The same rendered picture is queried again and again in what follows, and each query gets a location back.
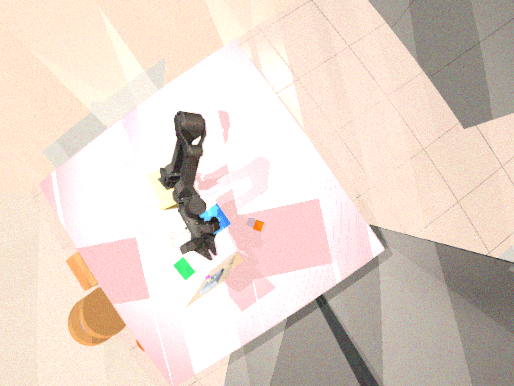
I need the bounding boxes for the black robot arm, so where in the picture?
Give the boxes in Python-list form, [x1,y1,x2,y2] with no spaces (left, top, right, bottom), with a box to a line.
[158,111,220,237]

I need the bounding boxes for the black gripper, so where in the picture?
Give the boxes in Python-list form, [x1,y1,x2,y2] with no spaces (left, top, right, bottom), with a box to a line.
[179,216,217,261]

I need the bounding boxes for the beige panel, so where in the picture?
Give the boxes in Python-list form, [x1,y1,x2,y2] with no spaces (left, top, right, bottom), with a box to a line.
[186,252,244,309]

